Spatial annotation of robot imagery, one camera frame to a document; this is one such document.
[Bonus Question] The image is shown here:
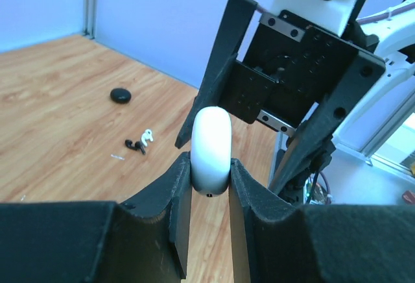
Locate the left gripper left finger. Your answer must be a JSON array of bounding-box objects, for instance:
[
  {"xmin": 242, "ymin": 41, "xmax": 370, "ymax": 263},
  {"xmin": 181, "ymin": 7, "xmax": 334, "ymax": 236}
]
[{"xmin": 1, "ymin": 152, "xmax": 191, "ymax": 282}]

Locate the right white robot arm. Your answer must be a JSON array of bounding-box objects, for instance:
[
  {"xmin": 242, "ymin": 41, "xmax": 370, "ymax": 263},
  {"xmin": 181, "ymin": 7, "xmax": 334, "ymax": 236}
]
[{"xmin": 175, "ymin": 0, "xmax": 414, "ymax": 197}]

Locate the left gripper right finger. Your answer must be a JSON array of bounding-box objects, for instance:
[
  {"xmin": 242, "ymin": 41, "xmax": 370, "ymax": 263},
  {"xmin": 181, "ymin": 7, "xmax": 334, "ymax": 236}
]
[{"xmin": 229, "ymin": 159, "xmax": 414, "ymax": 282}]

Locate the white earbud right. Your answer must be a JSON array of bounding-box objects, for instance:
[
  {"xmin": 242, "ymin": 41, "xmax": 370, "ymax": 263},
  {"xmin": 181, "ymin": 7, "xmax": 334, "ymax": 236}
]
[{"xmin": 141, "ymin": 129, "xmax": 154, "ymax": 147}]

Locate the black round case far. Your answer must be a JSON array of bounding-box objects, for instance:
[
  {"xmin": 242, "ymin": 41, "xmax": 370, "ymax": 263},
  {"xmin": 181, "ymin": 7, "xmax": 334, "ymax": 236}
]
[{"xmin": 110, "ymin": 88, "xmax": 132, "ymax": 104}]

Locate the white round case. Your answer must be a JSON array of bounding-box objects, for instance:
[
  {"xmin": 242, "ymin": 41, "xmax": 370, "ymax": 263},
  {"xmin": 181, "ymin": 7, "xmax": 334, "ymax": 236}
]
[{"xmin": 190, "ymin": 106, "xmax": 232, "ymax": 197}]

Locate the black earbud right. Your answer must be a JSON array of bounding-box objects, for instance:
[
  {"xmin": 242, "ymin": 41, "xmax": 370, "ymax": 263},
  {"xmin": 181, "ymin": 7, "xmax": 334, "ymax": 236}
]
[{"xmin": 124, "ymin": 140, "xmax": 146, "ymax": 155}]

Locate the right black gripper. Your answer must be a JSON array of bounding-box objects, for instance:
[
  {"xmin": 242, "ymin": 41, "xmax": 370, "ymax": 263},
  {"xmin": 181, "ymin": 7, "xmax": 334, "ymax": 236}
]
[{"xmin": 174, "ymin": 0, "xmax": 385, "ymax": 195}]

